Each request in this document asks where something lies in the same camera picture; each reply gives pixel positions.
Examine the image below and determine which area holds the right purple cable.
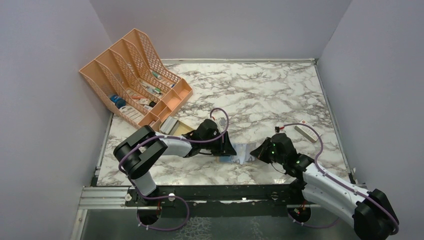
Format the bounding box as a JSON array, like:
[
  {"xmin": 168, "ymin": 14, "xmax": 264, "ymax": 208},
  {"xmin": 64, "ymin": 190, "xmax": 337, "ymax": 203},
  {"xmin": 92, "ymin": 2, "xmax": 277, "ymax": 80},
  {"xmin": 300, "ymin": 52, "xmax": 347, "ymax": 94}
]
[{"xmin": 274, "ymin": 123, "xmax": 400, "ymax": 235}]

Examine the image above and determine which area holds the blue tape roll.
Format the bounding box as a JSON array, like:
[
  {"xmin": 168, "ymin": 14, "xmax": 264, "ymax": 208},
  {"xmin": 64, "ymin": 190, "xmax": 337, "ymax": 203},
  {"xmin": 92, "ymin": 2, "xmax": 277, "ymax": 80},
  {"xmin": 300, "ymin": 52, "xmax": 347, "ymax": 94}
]
[{"xmin": 109, "ymin": 94, "xmax": 127, "ymax": 109}]

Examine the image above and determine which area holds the white card box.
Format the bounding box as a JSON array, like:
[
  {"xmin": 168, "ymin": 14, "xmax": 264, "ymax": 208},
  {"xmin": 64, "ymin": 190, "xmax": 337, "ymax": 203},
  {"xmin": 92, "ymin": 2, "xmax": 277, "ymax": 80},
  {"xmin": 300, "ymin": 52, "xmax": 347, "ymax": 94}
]
[{"xmin": 294, "ymin": 119, "xmax": 322, "ymax": 143}]

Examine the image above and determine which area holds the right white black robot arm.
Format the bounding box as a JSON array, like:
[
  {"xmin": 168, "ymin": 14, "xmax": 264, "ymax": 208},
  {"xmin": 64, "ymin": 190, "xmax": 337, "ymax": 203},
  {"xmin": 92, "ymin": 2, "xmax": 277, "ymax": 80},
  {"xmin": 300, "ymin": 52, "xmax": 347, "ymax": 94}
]
[{"xmin": 250, "ymin": 133, "xmax": 399, "ymax": 240}]

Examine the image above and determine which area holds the stack of silver cards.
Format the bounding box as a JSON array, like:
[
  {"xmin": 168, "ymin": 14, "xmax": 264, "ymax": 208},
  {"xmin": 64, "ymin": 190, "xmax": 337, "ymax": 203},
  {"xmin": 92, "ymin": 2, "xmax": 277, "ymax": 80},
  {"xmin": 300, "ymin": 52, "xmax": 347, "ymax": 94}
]
[{"xmin": 159, "ymin": 116, "xmax": 180, "ymax": 135}]

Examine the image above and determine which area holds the beige oval tray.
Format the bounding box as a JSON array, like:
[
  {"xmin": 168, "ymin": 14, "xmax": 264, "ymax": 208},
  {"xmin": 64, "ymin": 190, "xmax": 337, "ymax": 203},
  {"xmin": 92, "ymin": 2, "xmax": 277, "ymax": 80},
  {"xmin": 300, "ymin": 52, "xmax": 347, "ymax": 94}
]
[{"xmin": 170, "ymin": 118, "xmax": 195, "ymax": 136}]

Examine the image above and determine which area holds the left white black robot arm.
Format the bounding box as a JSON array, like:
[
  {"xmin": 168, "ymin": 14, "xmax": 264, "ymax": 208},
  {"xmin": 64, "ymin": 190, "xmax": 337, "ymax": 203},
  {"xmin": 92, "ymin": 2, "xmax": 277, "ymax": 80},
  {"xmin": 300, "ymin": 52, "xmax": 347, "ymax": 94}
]
[{"xmin": 113, "ymin": 119, "xmax": 237, "ymax": 206}]

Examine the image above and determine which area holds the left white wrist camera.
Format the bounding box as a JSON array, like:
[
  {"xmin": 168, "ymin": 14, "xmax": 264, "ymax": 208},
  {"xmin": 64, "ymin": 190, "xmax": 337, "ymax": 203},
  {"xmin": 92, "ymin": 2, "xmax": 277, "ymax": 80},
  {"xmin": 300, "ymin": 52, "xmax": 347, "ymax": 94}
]
[{"xmin": 214, "ymin": 117, "xmax": 228, "ymax": 133}]

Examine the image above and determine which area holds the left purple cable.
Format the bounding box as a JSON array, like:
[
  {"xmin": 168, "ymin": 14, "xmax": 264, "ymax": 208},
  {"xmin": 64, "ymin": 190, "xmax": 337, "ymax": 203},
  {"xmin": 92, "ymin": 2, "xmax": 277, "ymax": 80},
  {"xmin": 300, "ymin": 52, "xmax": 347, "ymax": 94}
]
[{"xmin": 118, "ymin": 107, "xmax": 230, "ymax": 232}]

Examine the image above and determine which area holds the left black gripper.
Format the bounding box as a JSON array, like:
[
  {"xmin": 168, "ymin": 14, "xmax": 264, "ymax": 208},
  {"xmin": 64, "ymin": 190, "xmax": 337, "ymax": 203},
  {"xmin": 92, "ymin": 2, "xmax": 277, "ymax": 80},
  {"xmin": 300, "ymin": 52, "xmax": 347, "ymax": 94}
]
[{"xmin": 201, "ymin": 131, "xmax": 237, "ymax": 157}]

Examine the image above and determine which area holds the purple cable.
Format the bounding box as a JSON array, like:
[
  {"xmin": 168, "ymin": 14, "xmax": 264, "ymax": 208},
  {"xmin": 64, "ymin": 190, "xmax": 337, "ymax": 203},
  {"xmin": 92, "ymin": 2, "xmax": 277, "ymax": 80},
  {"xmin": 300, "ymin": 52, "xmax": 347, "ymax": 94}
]
[
  {"xmin": 274, "ymin": 123, "xmax": 400, "ymax": 235},
  {"xmin": 118, "ymin": 107, "xmax": 230, "ymax": 232}
]

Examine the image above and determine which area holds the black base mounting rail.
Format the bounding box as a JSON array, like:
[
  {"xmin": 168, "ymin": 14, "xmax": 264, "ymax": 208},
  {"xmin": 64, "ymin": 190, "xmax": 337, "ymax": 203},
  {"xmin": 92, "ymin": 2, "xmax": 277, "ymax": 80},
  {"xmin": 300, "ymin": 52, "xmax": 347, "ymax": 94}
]
[{"xmin": 124, "ymin": 184, "xmax": 306, "ymax": 218}]

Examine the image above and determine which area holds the green marker pen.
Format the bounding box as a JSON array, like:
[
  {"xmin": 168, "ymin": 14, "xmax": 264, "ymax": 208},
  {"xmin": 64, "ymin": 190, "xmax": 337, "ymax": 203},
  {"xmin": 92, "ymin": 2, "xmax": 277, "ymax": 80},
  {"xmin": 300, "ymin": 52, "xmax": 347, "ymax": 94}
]
[{"xmin": 151, "ymin": 71, "xmax": 163, "ymax": 80}]

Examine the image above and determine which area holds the aluminium frame profile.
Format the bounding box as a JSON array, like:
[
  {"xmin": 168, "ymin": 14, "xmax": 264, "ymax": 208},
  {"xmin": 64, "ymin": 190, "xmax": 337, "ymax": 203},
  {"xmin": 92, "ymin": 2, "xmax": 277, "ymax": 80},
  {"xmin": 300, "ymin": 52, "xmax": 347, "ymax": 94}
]
[{"xmin": 78, "ymin": 186, "xmax": 129, "ymax": 210}]

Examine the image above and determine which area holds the orange plastic desk organizer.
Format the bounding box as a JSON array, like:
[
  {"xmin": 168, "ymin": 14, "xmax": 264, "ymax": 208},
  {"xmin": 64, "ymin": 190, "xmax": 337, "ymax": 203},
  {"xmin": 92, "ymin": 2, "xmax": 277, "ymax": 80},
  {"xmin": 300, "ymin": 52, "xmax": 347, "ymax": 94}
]
[{"xmin": 79, "ymin": 28, "xmax": 193, "ymax": 130}]

